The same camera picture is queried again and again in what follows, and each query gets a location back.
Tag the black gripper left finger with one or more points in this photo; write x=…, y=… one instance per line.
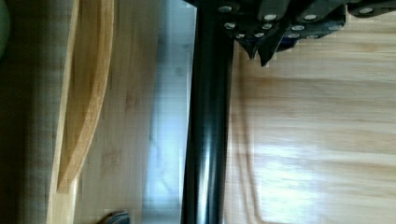
x=238, y=19

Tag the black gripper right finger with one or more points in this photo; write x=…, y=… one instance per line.
x=303, y=19

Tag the bamboo drawer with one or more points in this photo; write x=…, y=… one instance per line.
x=313, y=133

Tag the black drawer slide rail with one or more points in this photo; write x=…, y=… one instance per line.
x=205, y=165

